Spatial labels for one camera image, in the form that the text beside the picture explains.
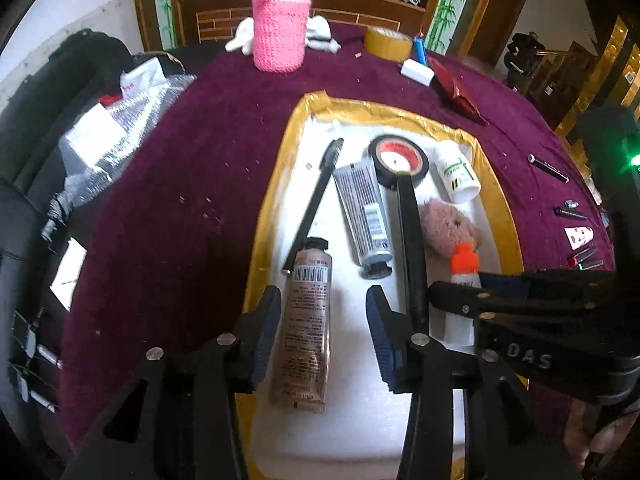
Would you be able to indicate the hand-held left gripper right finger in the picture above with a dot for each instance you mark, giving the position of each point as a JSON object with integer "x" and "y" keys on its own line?
{"x": 382, "y": 335}

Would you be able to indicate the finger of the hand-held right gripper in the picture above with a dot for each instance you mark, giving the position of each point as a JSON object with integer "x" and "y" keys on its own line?
{"x": 460, "y": 300}
{"x": 505, "y": 284}

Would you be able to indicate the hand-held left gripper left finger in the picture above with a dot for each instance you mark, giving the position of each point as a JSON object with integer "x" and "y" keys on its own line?
{"x": 265, "y": 330}

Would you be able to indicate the white bottle with orange cap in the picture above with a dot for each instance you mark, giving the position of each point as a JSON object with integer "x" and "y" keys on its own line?
{"x": 465, "y": 265}

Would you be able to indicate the beige cream tube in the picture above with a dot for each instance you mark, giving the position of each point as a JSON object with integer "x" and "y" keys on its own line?
{"x": 302, "y": 320}

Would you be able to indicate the pink plush bear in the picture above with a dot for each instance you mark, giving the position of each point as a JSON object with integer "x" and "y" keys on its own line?
{"x": 445, "y": 227}

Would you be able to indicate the long black marker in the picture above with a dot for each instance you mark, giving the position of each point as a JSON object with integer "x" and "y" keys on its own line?
{"x": 412, "y": 240}

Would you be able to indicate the white tray with yellow tape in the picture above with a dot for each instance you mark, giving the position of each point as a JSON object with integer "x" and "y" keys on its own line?
{"x": 360, "y": 425}

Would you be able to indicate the white pill bottle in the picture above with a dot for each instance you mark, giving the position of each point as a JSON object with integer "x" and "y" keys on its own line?
{"x": 457, "y": 175}

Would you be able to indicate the silver cream tube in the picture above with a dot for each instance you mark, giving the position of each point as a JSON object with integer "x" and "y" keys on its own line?
{"x": 362, "y": 210}

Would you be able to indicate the black mascara wand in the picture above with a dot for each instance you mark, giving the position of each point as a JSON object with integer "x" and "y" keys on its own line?
{"x": 315, "y": 205}

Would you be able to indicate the black tape roll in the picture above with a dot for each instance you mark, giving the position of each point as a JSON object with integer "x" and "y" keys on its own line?
{"x": 380, "y": 170}

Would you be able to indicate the person's right hand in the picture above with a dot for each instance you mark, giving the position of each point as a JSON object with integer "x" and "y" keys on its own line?
{"x": 595, "y": 435}

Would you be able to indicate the small white red-dotted sachet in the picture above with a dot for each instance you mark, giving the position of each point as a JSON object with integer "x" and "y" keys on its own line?
{"x": 580, "y": 237}

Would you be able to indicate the thin black pen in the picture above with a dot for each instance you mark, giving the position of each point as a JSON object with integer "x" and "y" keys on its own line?
{"x": 547, "y": 167}

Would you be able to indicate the red foil pouch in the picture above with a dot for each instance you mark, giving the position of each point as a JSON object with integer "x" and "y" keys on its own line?
{"x": 455, "y": 90}

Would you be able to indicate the white paper card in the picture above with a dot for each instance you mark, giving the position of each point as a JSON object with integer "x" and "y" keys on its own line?
{"x": 70, "y": 272}

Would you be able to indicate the wooden stair railing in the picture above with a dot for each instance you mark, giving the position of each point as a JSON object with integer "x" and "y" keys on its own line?
{"x": 565, "y": 80}

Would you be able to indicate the white eraser block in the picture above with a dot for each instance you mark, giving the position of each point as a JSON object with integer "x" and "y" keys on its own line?
{"x": 416, "y": 71}

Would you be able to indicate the bubble wrap bag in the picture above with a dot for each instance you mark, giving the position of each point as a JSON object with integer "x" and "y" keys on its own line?
{"x": 115, "y": 125}

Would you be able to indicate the wooden door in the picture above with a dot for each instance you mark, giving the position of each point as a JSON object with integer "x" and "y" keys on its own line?
{"x": 495, "y": 25}

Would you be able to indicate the brown packing tape roll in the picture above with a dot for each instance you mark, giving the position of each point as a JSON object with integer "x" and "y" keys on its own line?
{"x": 387, "y": 45}

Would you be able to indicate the black bag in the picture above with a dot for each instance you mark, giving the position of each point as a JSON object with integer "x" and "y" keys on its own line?
{"x": 40, "y": 135}

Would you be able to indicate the pink knitted bottle sleeve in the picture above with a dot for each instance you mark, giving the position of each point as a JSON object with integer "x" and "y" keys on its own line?
{"x": 277, "y": 30}

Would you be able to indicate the wooden counter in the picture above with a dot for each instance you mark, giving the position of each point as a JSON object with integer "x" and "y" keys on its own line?
{"x": 225, "y": 15}

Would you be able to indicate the bamboo wall poster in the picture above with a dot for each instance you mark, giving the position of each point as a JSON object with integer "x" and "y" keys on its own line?
{"x": 450, "y": 5}
{"x": 165, "y": 5}

